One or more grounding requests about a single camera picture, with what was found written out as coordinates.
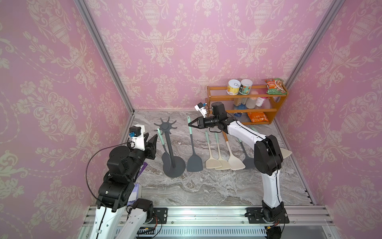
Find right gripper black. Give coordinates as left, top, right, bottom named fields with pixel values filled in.
left=189, top=117, right=220, bottom=130

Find grey spoon mint handle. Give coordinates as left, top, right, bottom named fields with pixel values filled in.
left=157, top=128, right=171, bottom=171

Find grey utensil rack stand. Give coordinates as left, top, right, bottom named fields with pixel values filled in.
left=154, top=117, right=186, bottom=178

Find grey slotted turner mint handle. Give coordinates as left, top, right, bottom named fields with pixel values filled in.
left=187, top=126, right=203, bottom=172

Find cream spatula wooden handle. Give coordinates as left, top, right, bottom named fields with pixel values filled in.
left=223, top=132, right=245, bottom=171

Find grey spatula mint handle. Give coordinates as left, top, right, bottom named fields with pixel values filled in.
left=239, top=140, right=255, bottom=169

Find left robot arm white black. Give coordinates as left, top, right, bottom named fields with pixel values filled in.
left=90, top=133, right=161, bottom=239

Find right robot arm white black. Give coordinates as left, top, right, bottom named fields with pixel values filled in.
left=188, top=102, right=287, bottom=223

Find wooden shelf rack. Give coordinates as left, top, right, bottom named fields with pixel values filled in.
left=206, top=85, right=288, bottom=124

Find purple candy bag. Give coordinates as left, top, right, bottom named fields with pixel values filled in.
left=138, top=162, right=148, bottom=176

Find beige box on shelf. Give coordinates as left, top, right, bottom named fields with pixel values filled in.
left=233, top=98, right=248, bottom=107

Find yellow tin can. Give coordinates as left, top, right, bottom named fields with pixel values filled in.
left=226, top=79, right=241, bottom=95

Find white bottle on shelf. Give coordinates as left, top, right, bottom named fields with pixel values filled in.
left=245, top=97, right=257, bottom=109

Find green label tin can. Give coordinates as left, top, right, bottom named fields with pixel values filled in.
left=239, top=79, right=253, bottom=95

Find purple tissue box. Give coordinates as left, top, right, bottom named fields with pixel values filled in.
left=127, top=183, right=142, bottom=206

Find orange snack bag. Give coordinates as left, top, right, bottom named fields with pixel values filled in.
left=247, top=112, right=269, bottom=123

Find pink cap white bottle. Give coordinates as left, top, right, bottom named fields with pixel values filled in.
left=256, top=97, right=266, bottom=108

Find green red snack bag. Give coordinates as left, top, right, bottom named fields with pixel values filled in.
left=265, top=78, right=287, bottom=95

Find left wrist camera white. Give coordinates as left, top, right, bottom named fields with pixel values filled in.
left=129, top=124, right=145, bottom=151

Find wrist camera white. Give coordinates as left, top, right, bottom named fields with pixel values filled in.
left=129, top=124, right=145, bottom=151
left=195, top=103, right=208, bottom=118

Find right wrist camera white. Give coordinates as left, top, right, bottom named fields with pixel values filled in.
left=195, top=103, right=208, bottom=118

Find cream spoon mint handle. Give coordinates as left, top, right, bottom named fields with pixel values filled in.
left=205, top=131, right=222, bottom=169

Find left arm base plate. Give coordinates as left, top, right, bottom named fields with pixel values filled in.
left=144, top=207, right=168, bottom=224

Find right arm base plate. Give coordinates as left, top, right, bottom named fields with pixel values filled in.
left=244, top=207, right=290, bottom=225

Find aluminium front rail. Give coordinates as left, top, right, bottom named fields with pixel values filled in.
left=79, top=205, right=340, bottom=239

